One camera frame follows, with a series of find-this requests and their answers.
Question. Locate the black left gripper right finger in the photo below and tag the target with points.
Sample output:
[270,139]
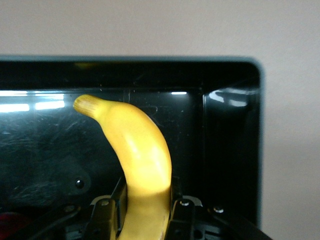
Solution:
[185,220]

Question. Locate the black plastic box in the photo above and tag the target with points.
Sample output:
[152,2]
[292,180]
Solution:
[225,150]

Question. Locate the yellow banana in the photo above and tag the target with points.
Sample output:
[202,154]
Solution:
[145,155]

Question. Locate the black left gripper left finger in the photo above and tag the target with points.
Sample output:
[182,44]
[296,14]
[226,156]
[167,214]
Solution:
[105,220]

